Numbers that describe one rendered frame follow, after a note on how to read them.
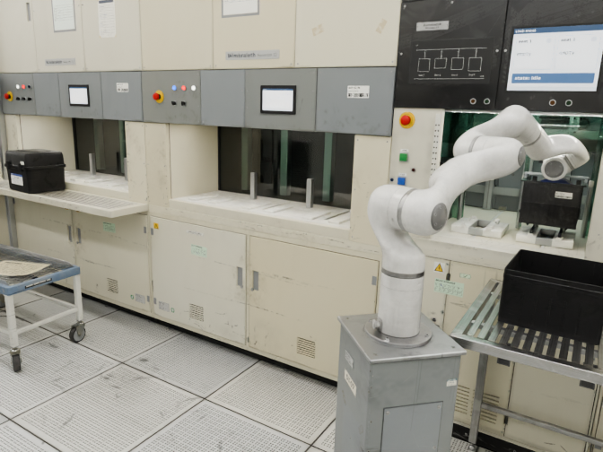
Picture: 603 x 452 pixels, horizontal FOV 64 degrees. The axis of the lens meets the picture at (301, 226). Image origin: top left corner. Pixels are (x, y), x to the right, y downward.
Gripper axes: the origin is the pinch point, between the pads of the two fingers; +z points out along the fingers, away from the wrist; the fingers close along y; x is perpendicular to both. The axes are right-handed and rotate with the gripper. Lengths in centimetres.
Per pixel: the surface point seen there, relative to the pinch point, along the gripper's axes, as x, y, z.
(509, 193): -24, -23, 58
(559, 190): -10.5, 2.3, -10.0
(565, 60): 36.9, -1.6, -30.6
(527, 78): 31.1, -12.9, -30.2
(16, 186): -36, -307, -46
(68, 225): -65, -293, -21
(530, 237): -30.7, -5.4, -11.3
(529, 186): -10.2, -8.5, -9.7
